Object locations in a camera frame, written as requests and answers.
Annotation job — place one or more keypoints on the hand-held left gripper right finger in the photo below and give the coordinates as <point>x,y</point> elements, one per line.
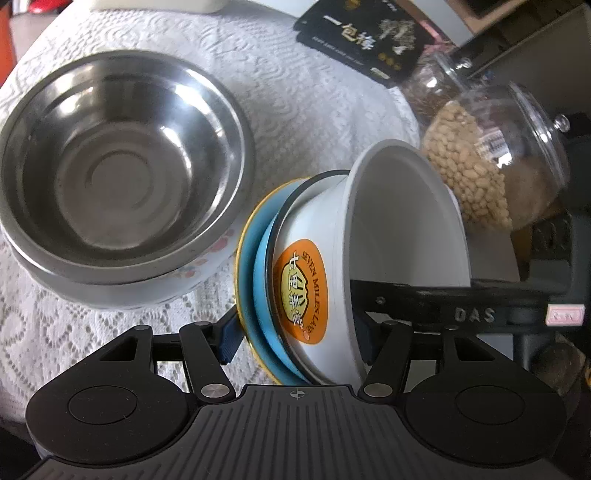
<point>365,344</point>

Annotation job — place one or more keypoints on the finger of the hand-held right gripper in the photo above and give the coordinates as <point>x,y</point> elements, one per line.
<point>392,304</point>

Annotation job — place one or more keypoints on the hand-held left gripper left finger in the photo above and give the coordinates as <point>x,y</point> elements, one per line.
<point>229,337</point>

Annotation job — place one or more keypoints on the blue bowl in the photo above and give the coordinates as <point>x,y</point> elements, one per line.
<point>263,281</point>

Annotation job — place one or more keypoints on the white bowl with orange label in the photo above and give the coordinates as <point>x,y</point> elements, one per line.
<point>397,221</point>

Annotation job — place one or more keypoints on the stainless steel bowl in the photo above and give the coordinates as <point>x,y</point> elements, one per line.
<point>120,161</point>

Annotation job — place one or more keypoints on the person's right hand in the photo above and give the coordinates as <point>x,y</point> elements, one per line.
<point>561,374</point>

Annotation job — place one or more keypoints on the glass jar of beans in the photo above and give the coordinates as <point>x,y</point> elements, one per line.
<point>466,161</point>

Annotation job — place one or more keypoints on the white lace tablecloth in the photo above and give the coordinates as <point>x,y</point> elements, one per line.
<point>300,115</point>

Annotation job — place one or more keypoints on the glass jar of brown grains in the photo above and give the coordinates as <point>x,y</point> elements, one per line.
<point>429,92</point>

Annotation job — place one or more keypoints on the black printed box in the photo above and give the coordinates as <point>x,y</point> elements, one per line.
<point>364,37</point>

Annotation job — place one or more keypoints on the brown wooden furniture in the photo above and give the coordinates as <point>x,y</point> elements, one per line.
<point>521,18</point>

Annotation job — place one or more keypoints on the orange plastic stool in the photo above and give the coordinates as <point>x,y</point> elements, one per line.
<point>5,53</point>

